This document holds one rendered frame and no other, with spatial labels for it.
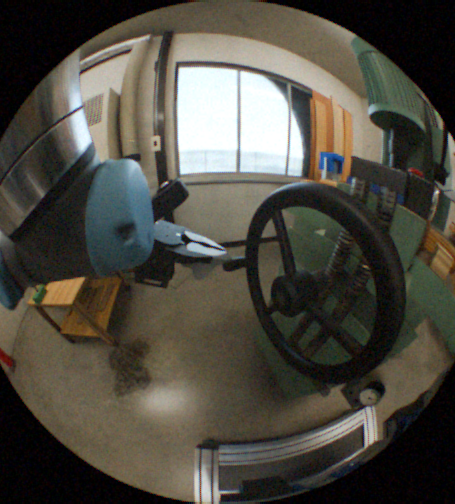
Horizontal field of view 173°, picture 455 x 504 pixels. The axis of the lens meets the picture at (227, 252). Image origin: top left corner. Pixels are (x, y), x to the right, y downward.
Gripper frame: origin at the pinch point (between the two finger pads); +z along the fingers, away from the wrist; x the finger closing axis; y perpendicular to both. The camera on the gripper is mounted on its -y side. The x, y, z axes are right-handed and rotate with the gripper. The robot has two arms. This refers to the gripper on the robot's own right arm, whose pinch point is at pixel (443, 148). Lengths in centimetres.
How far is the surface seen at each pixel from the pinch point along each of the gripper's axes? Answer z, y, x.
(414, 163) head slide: 8.2, -24.7, -1.8
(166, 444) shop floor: -17, 65, 112
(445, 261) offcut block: -5.1, -1.8, 16.3
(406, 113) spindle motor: 8.4, -8.0, -8.6
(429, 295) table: -5.4, -0.8, 22.4
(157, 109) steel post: 146, 43, -40
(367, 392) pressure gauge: -12.3, 4.4, 42.8
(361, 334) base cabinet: -0.1, -1.7, 39.7
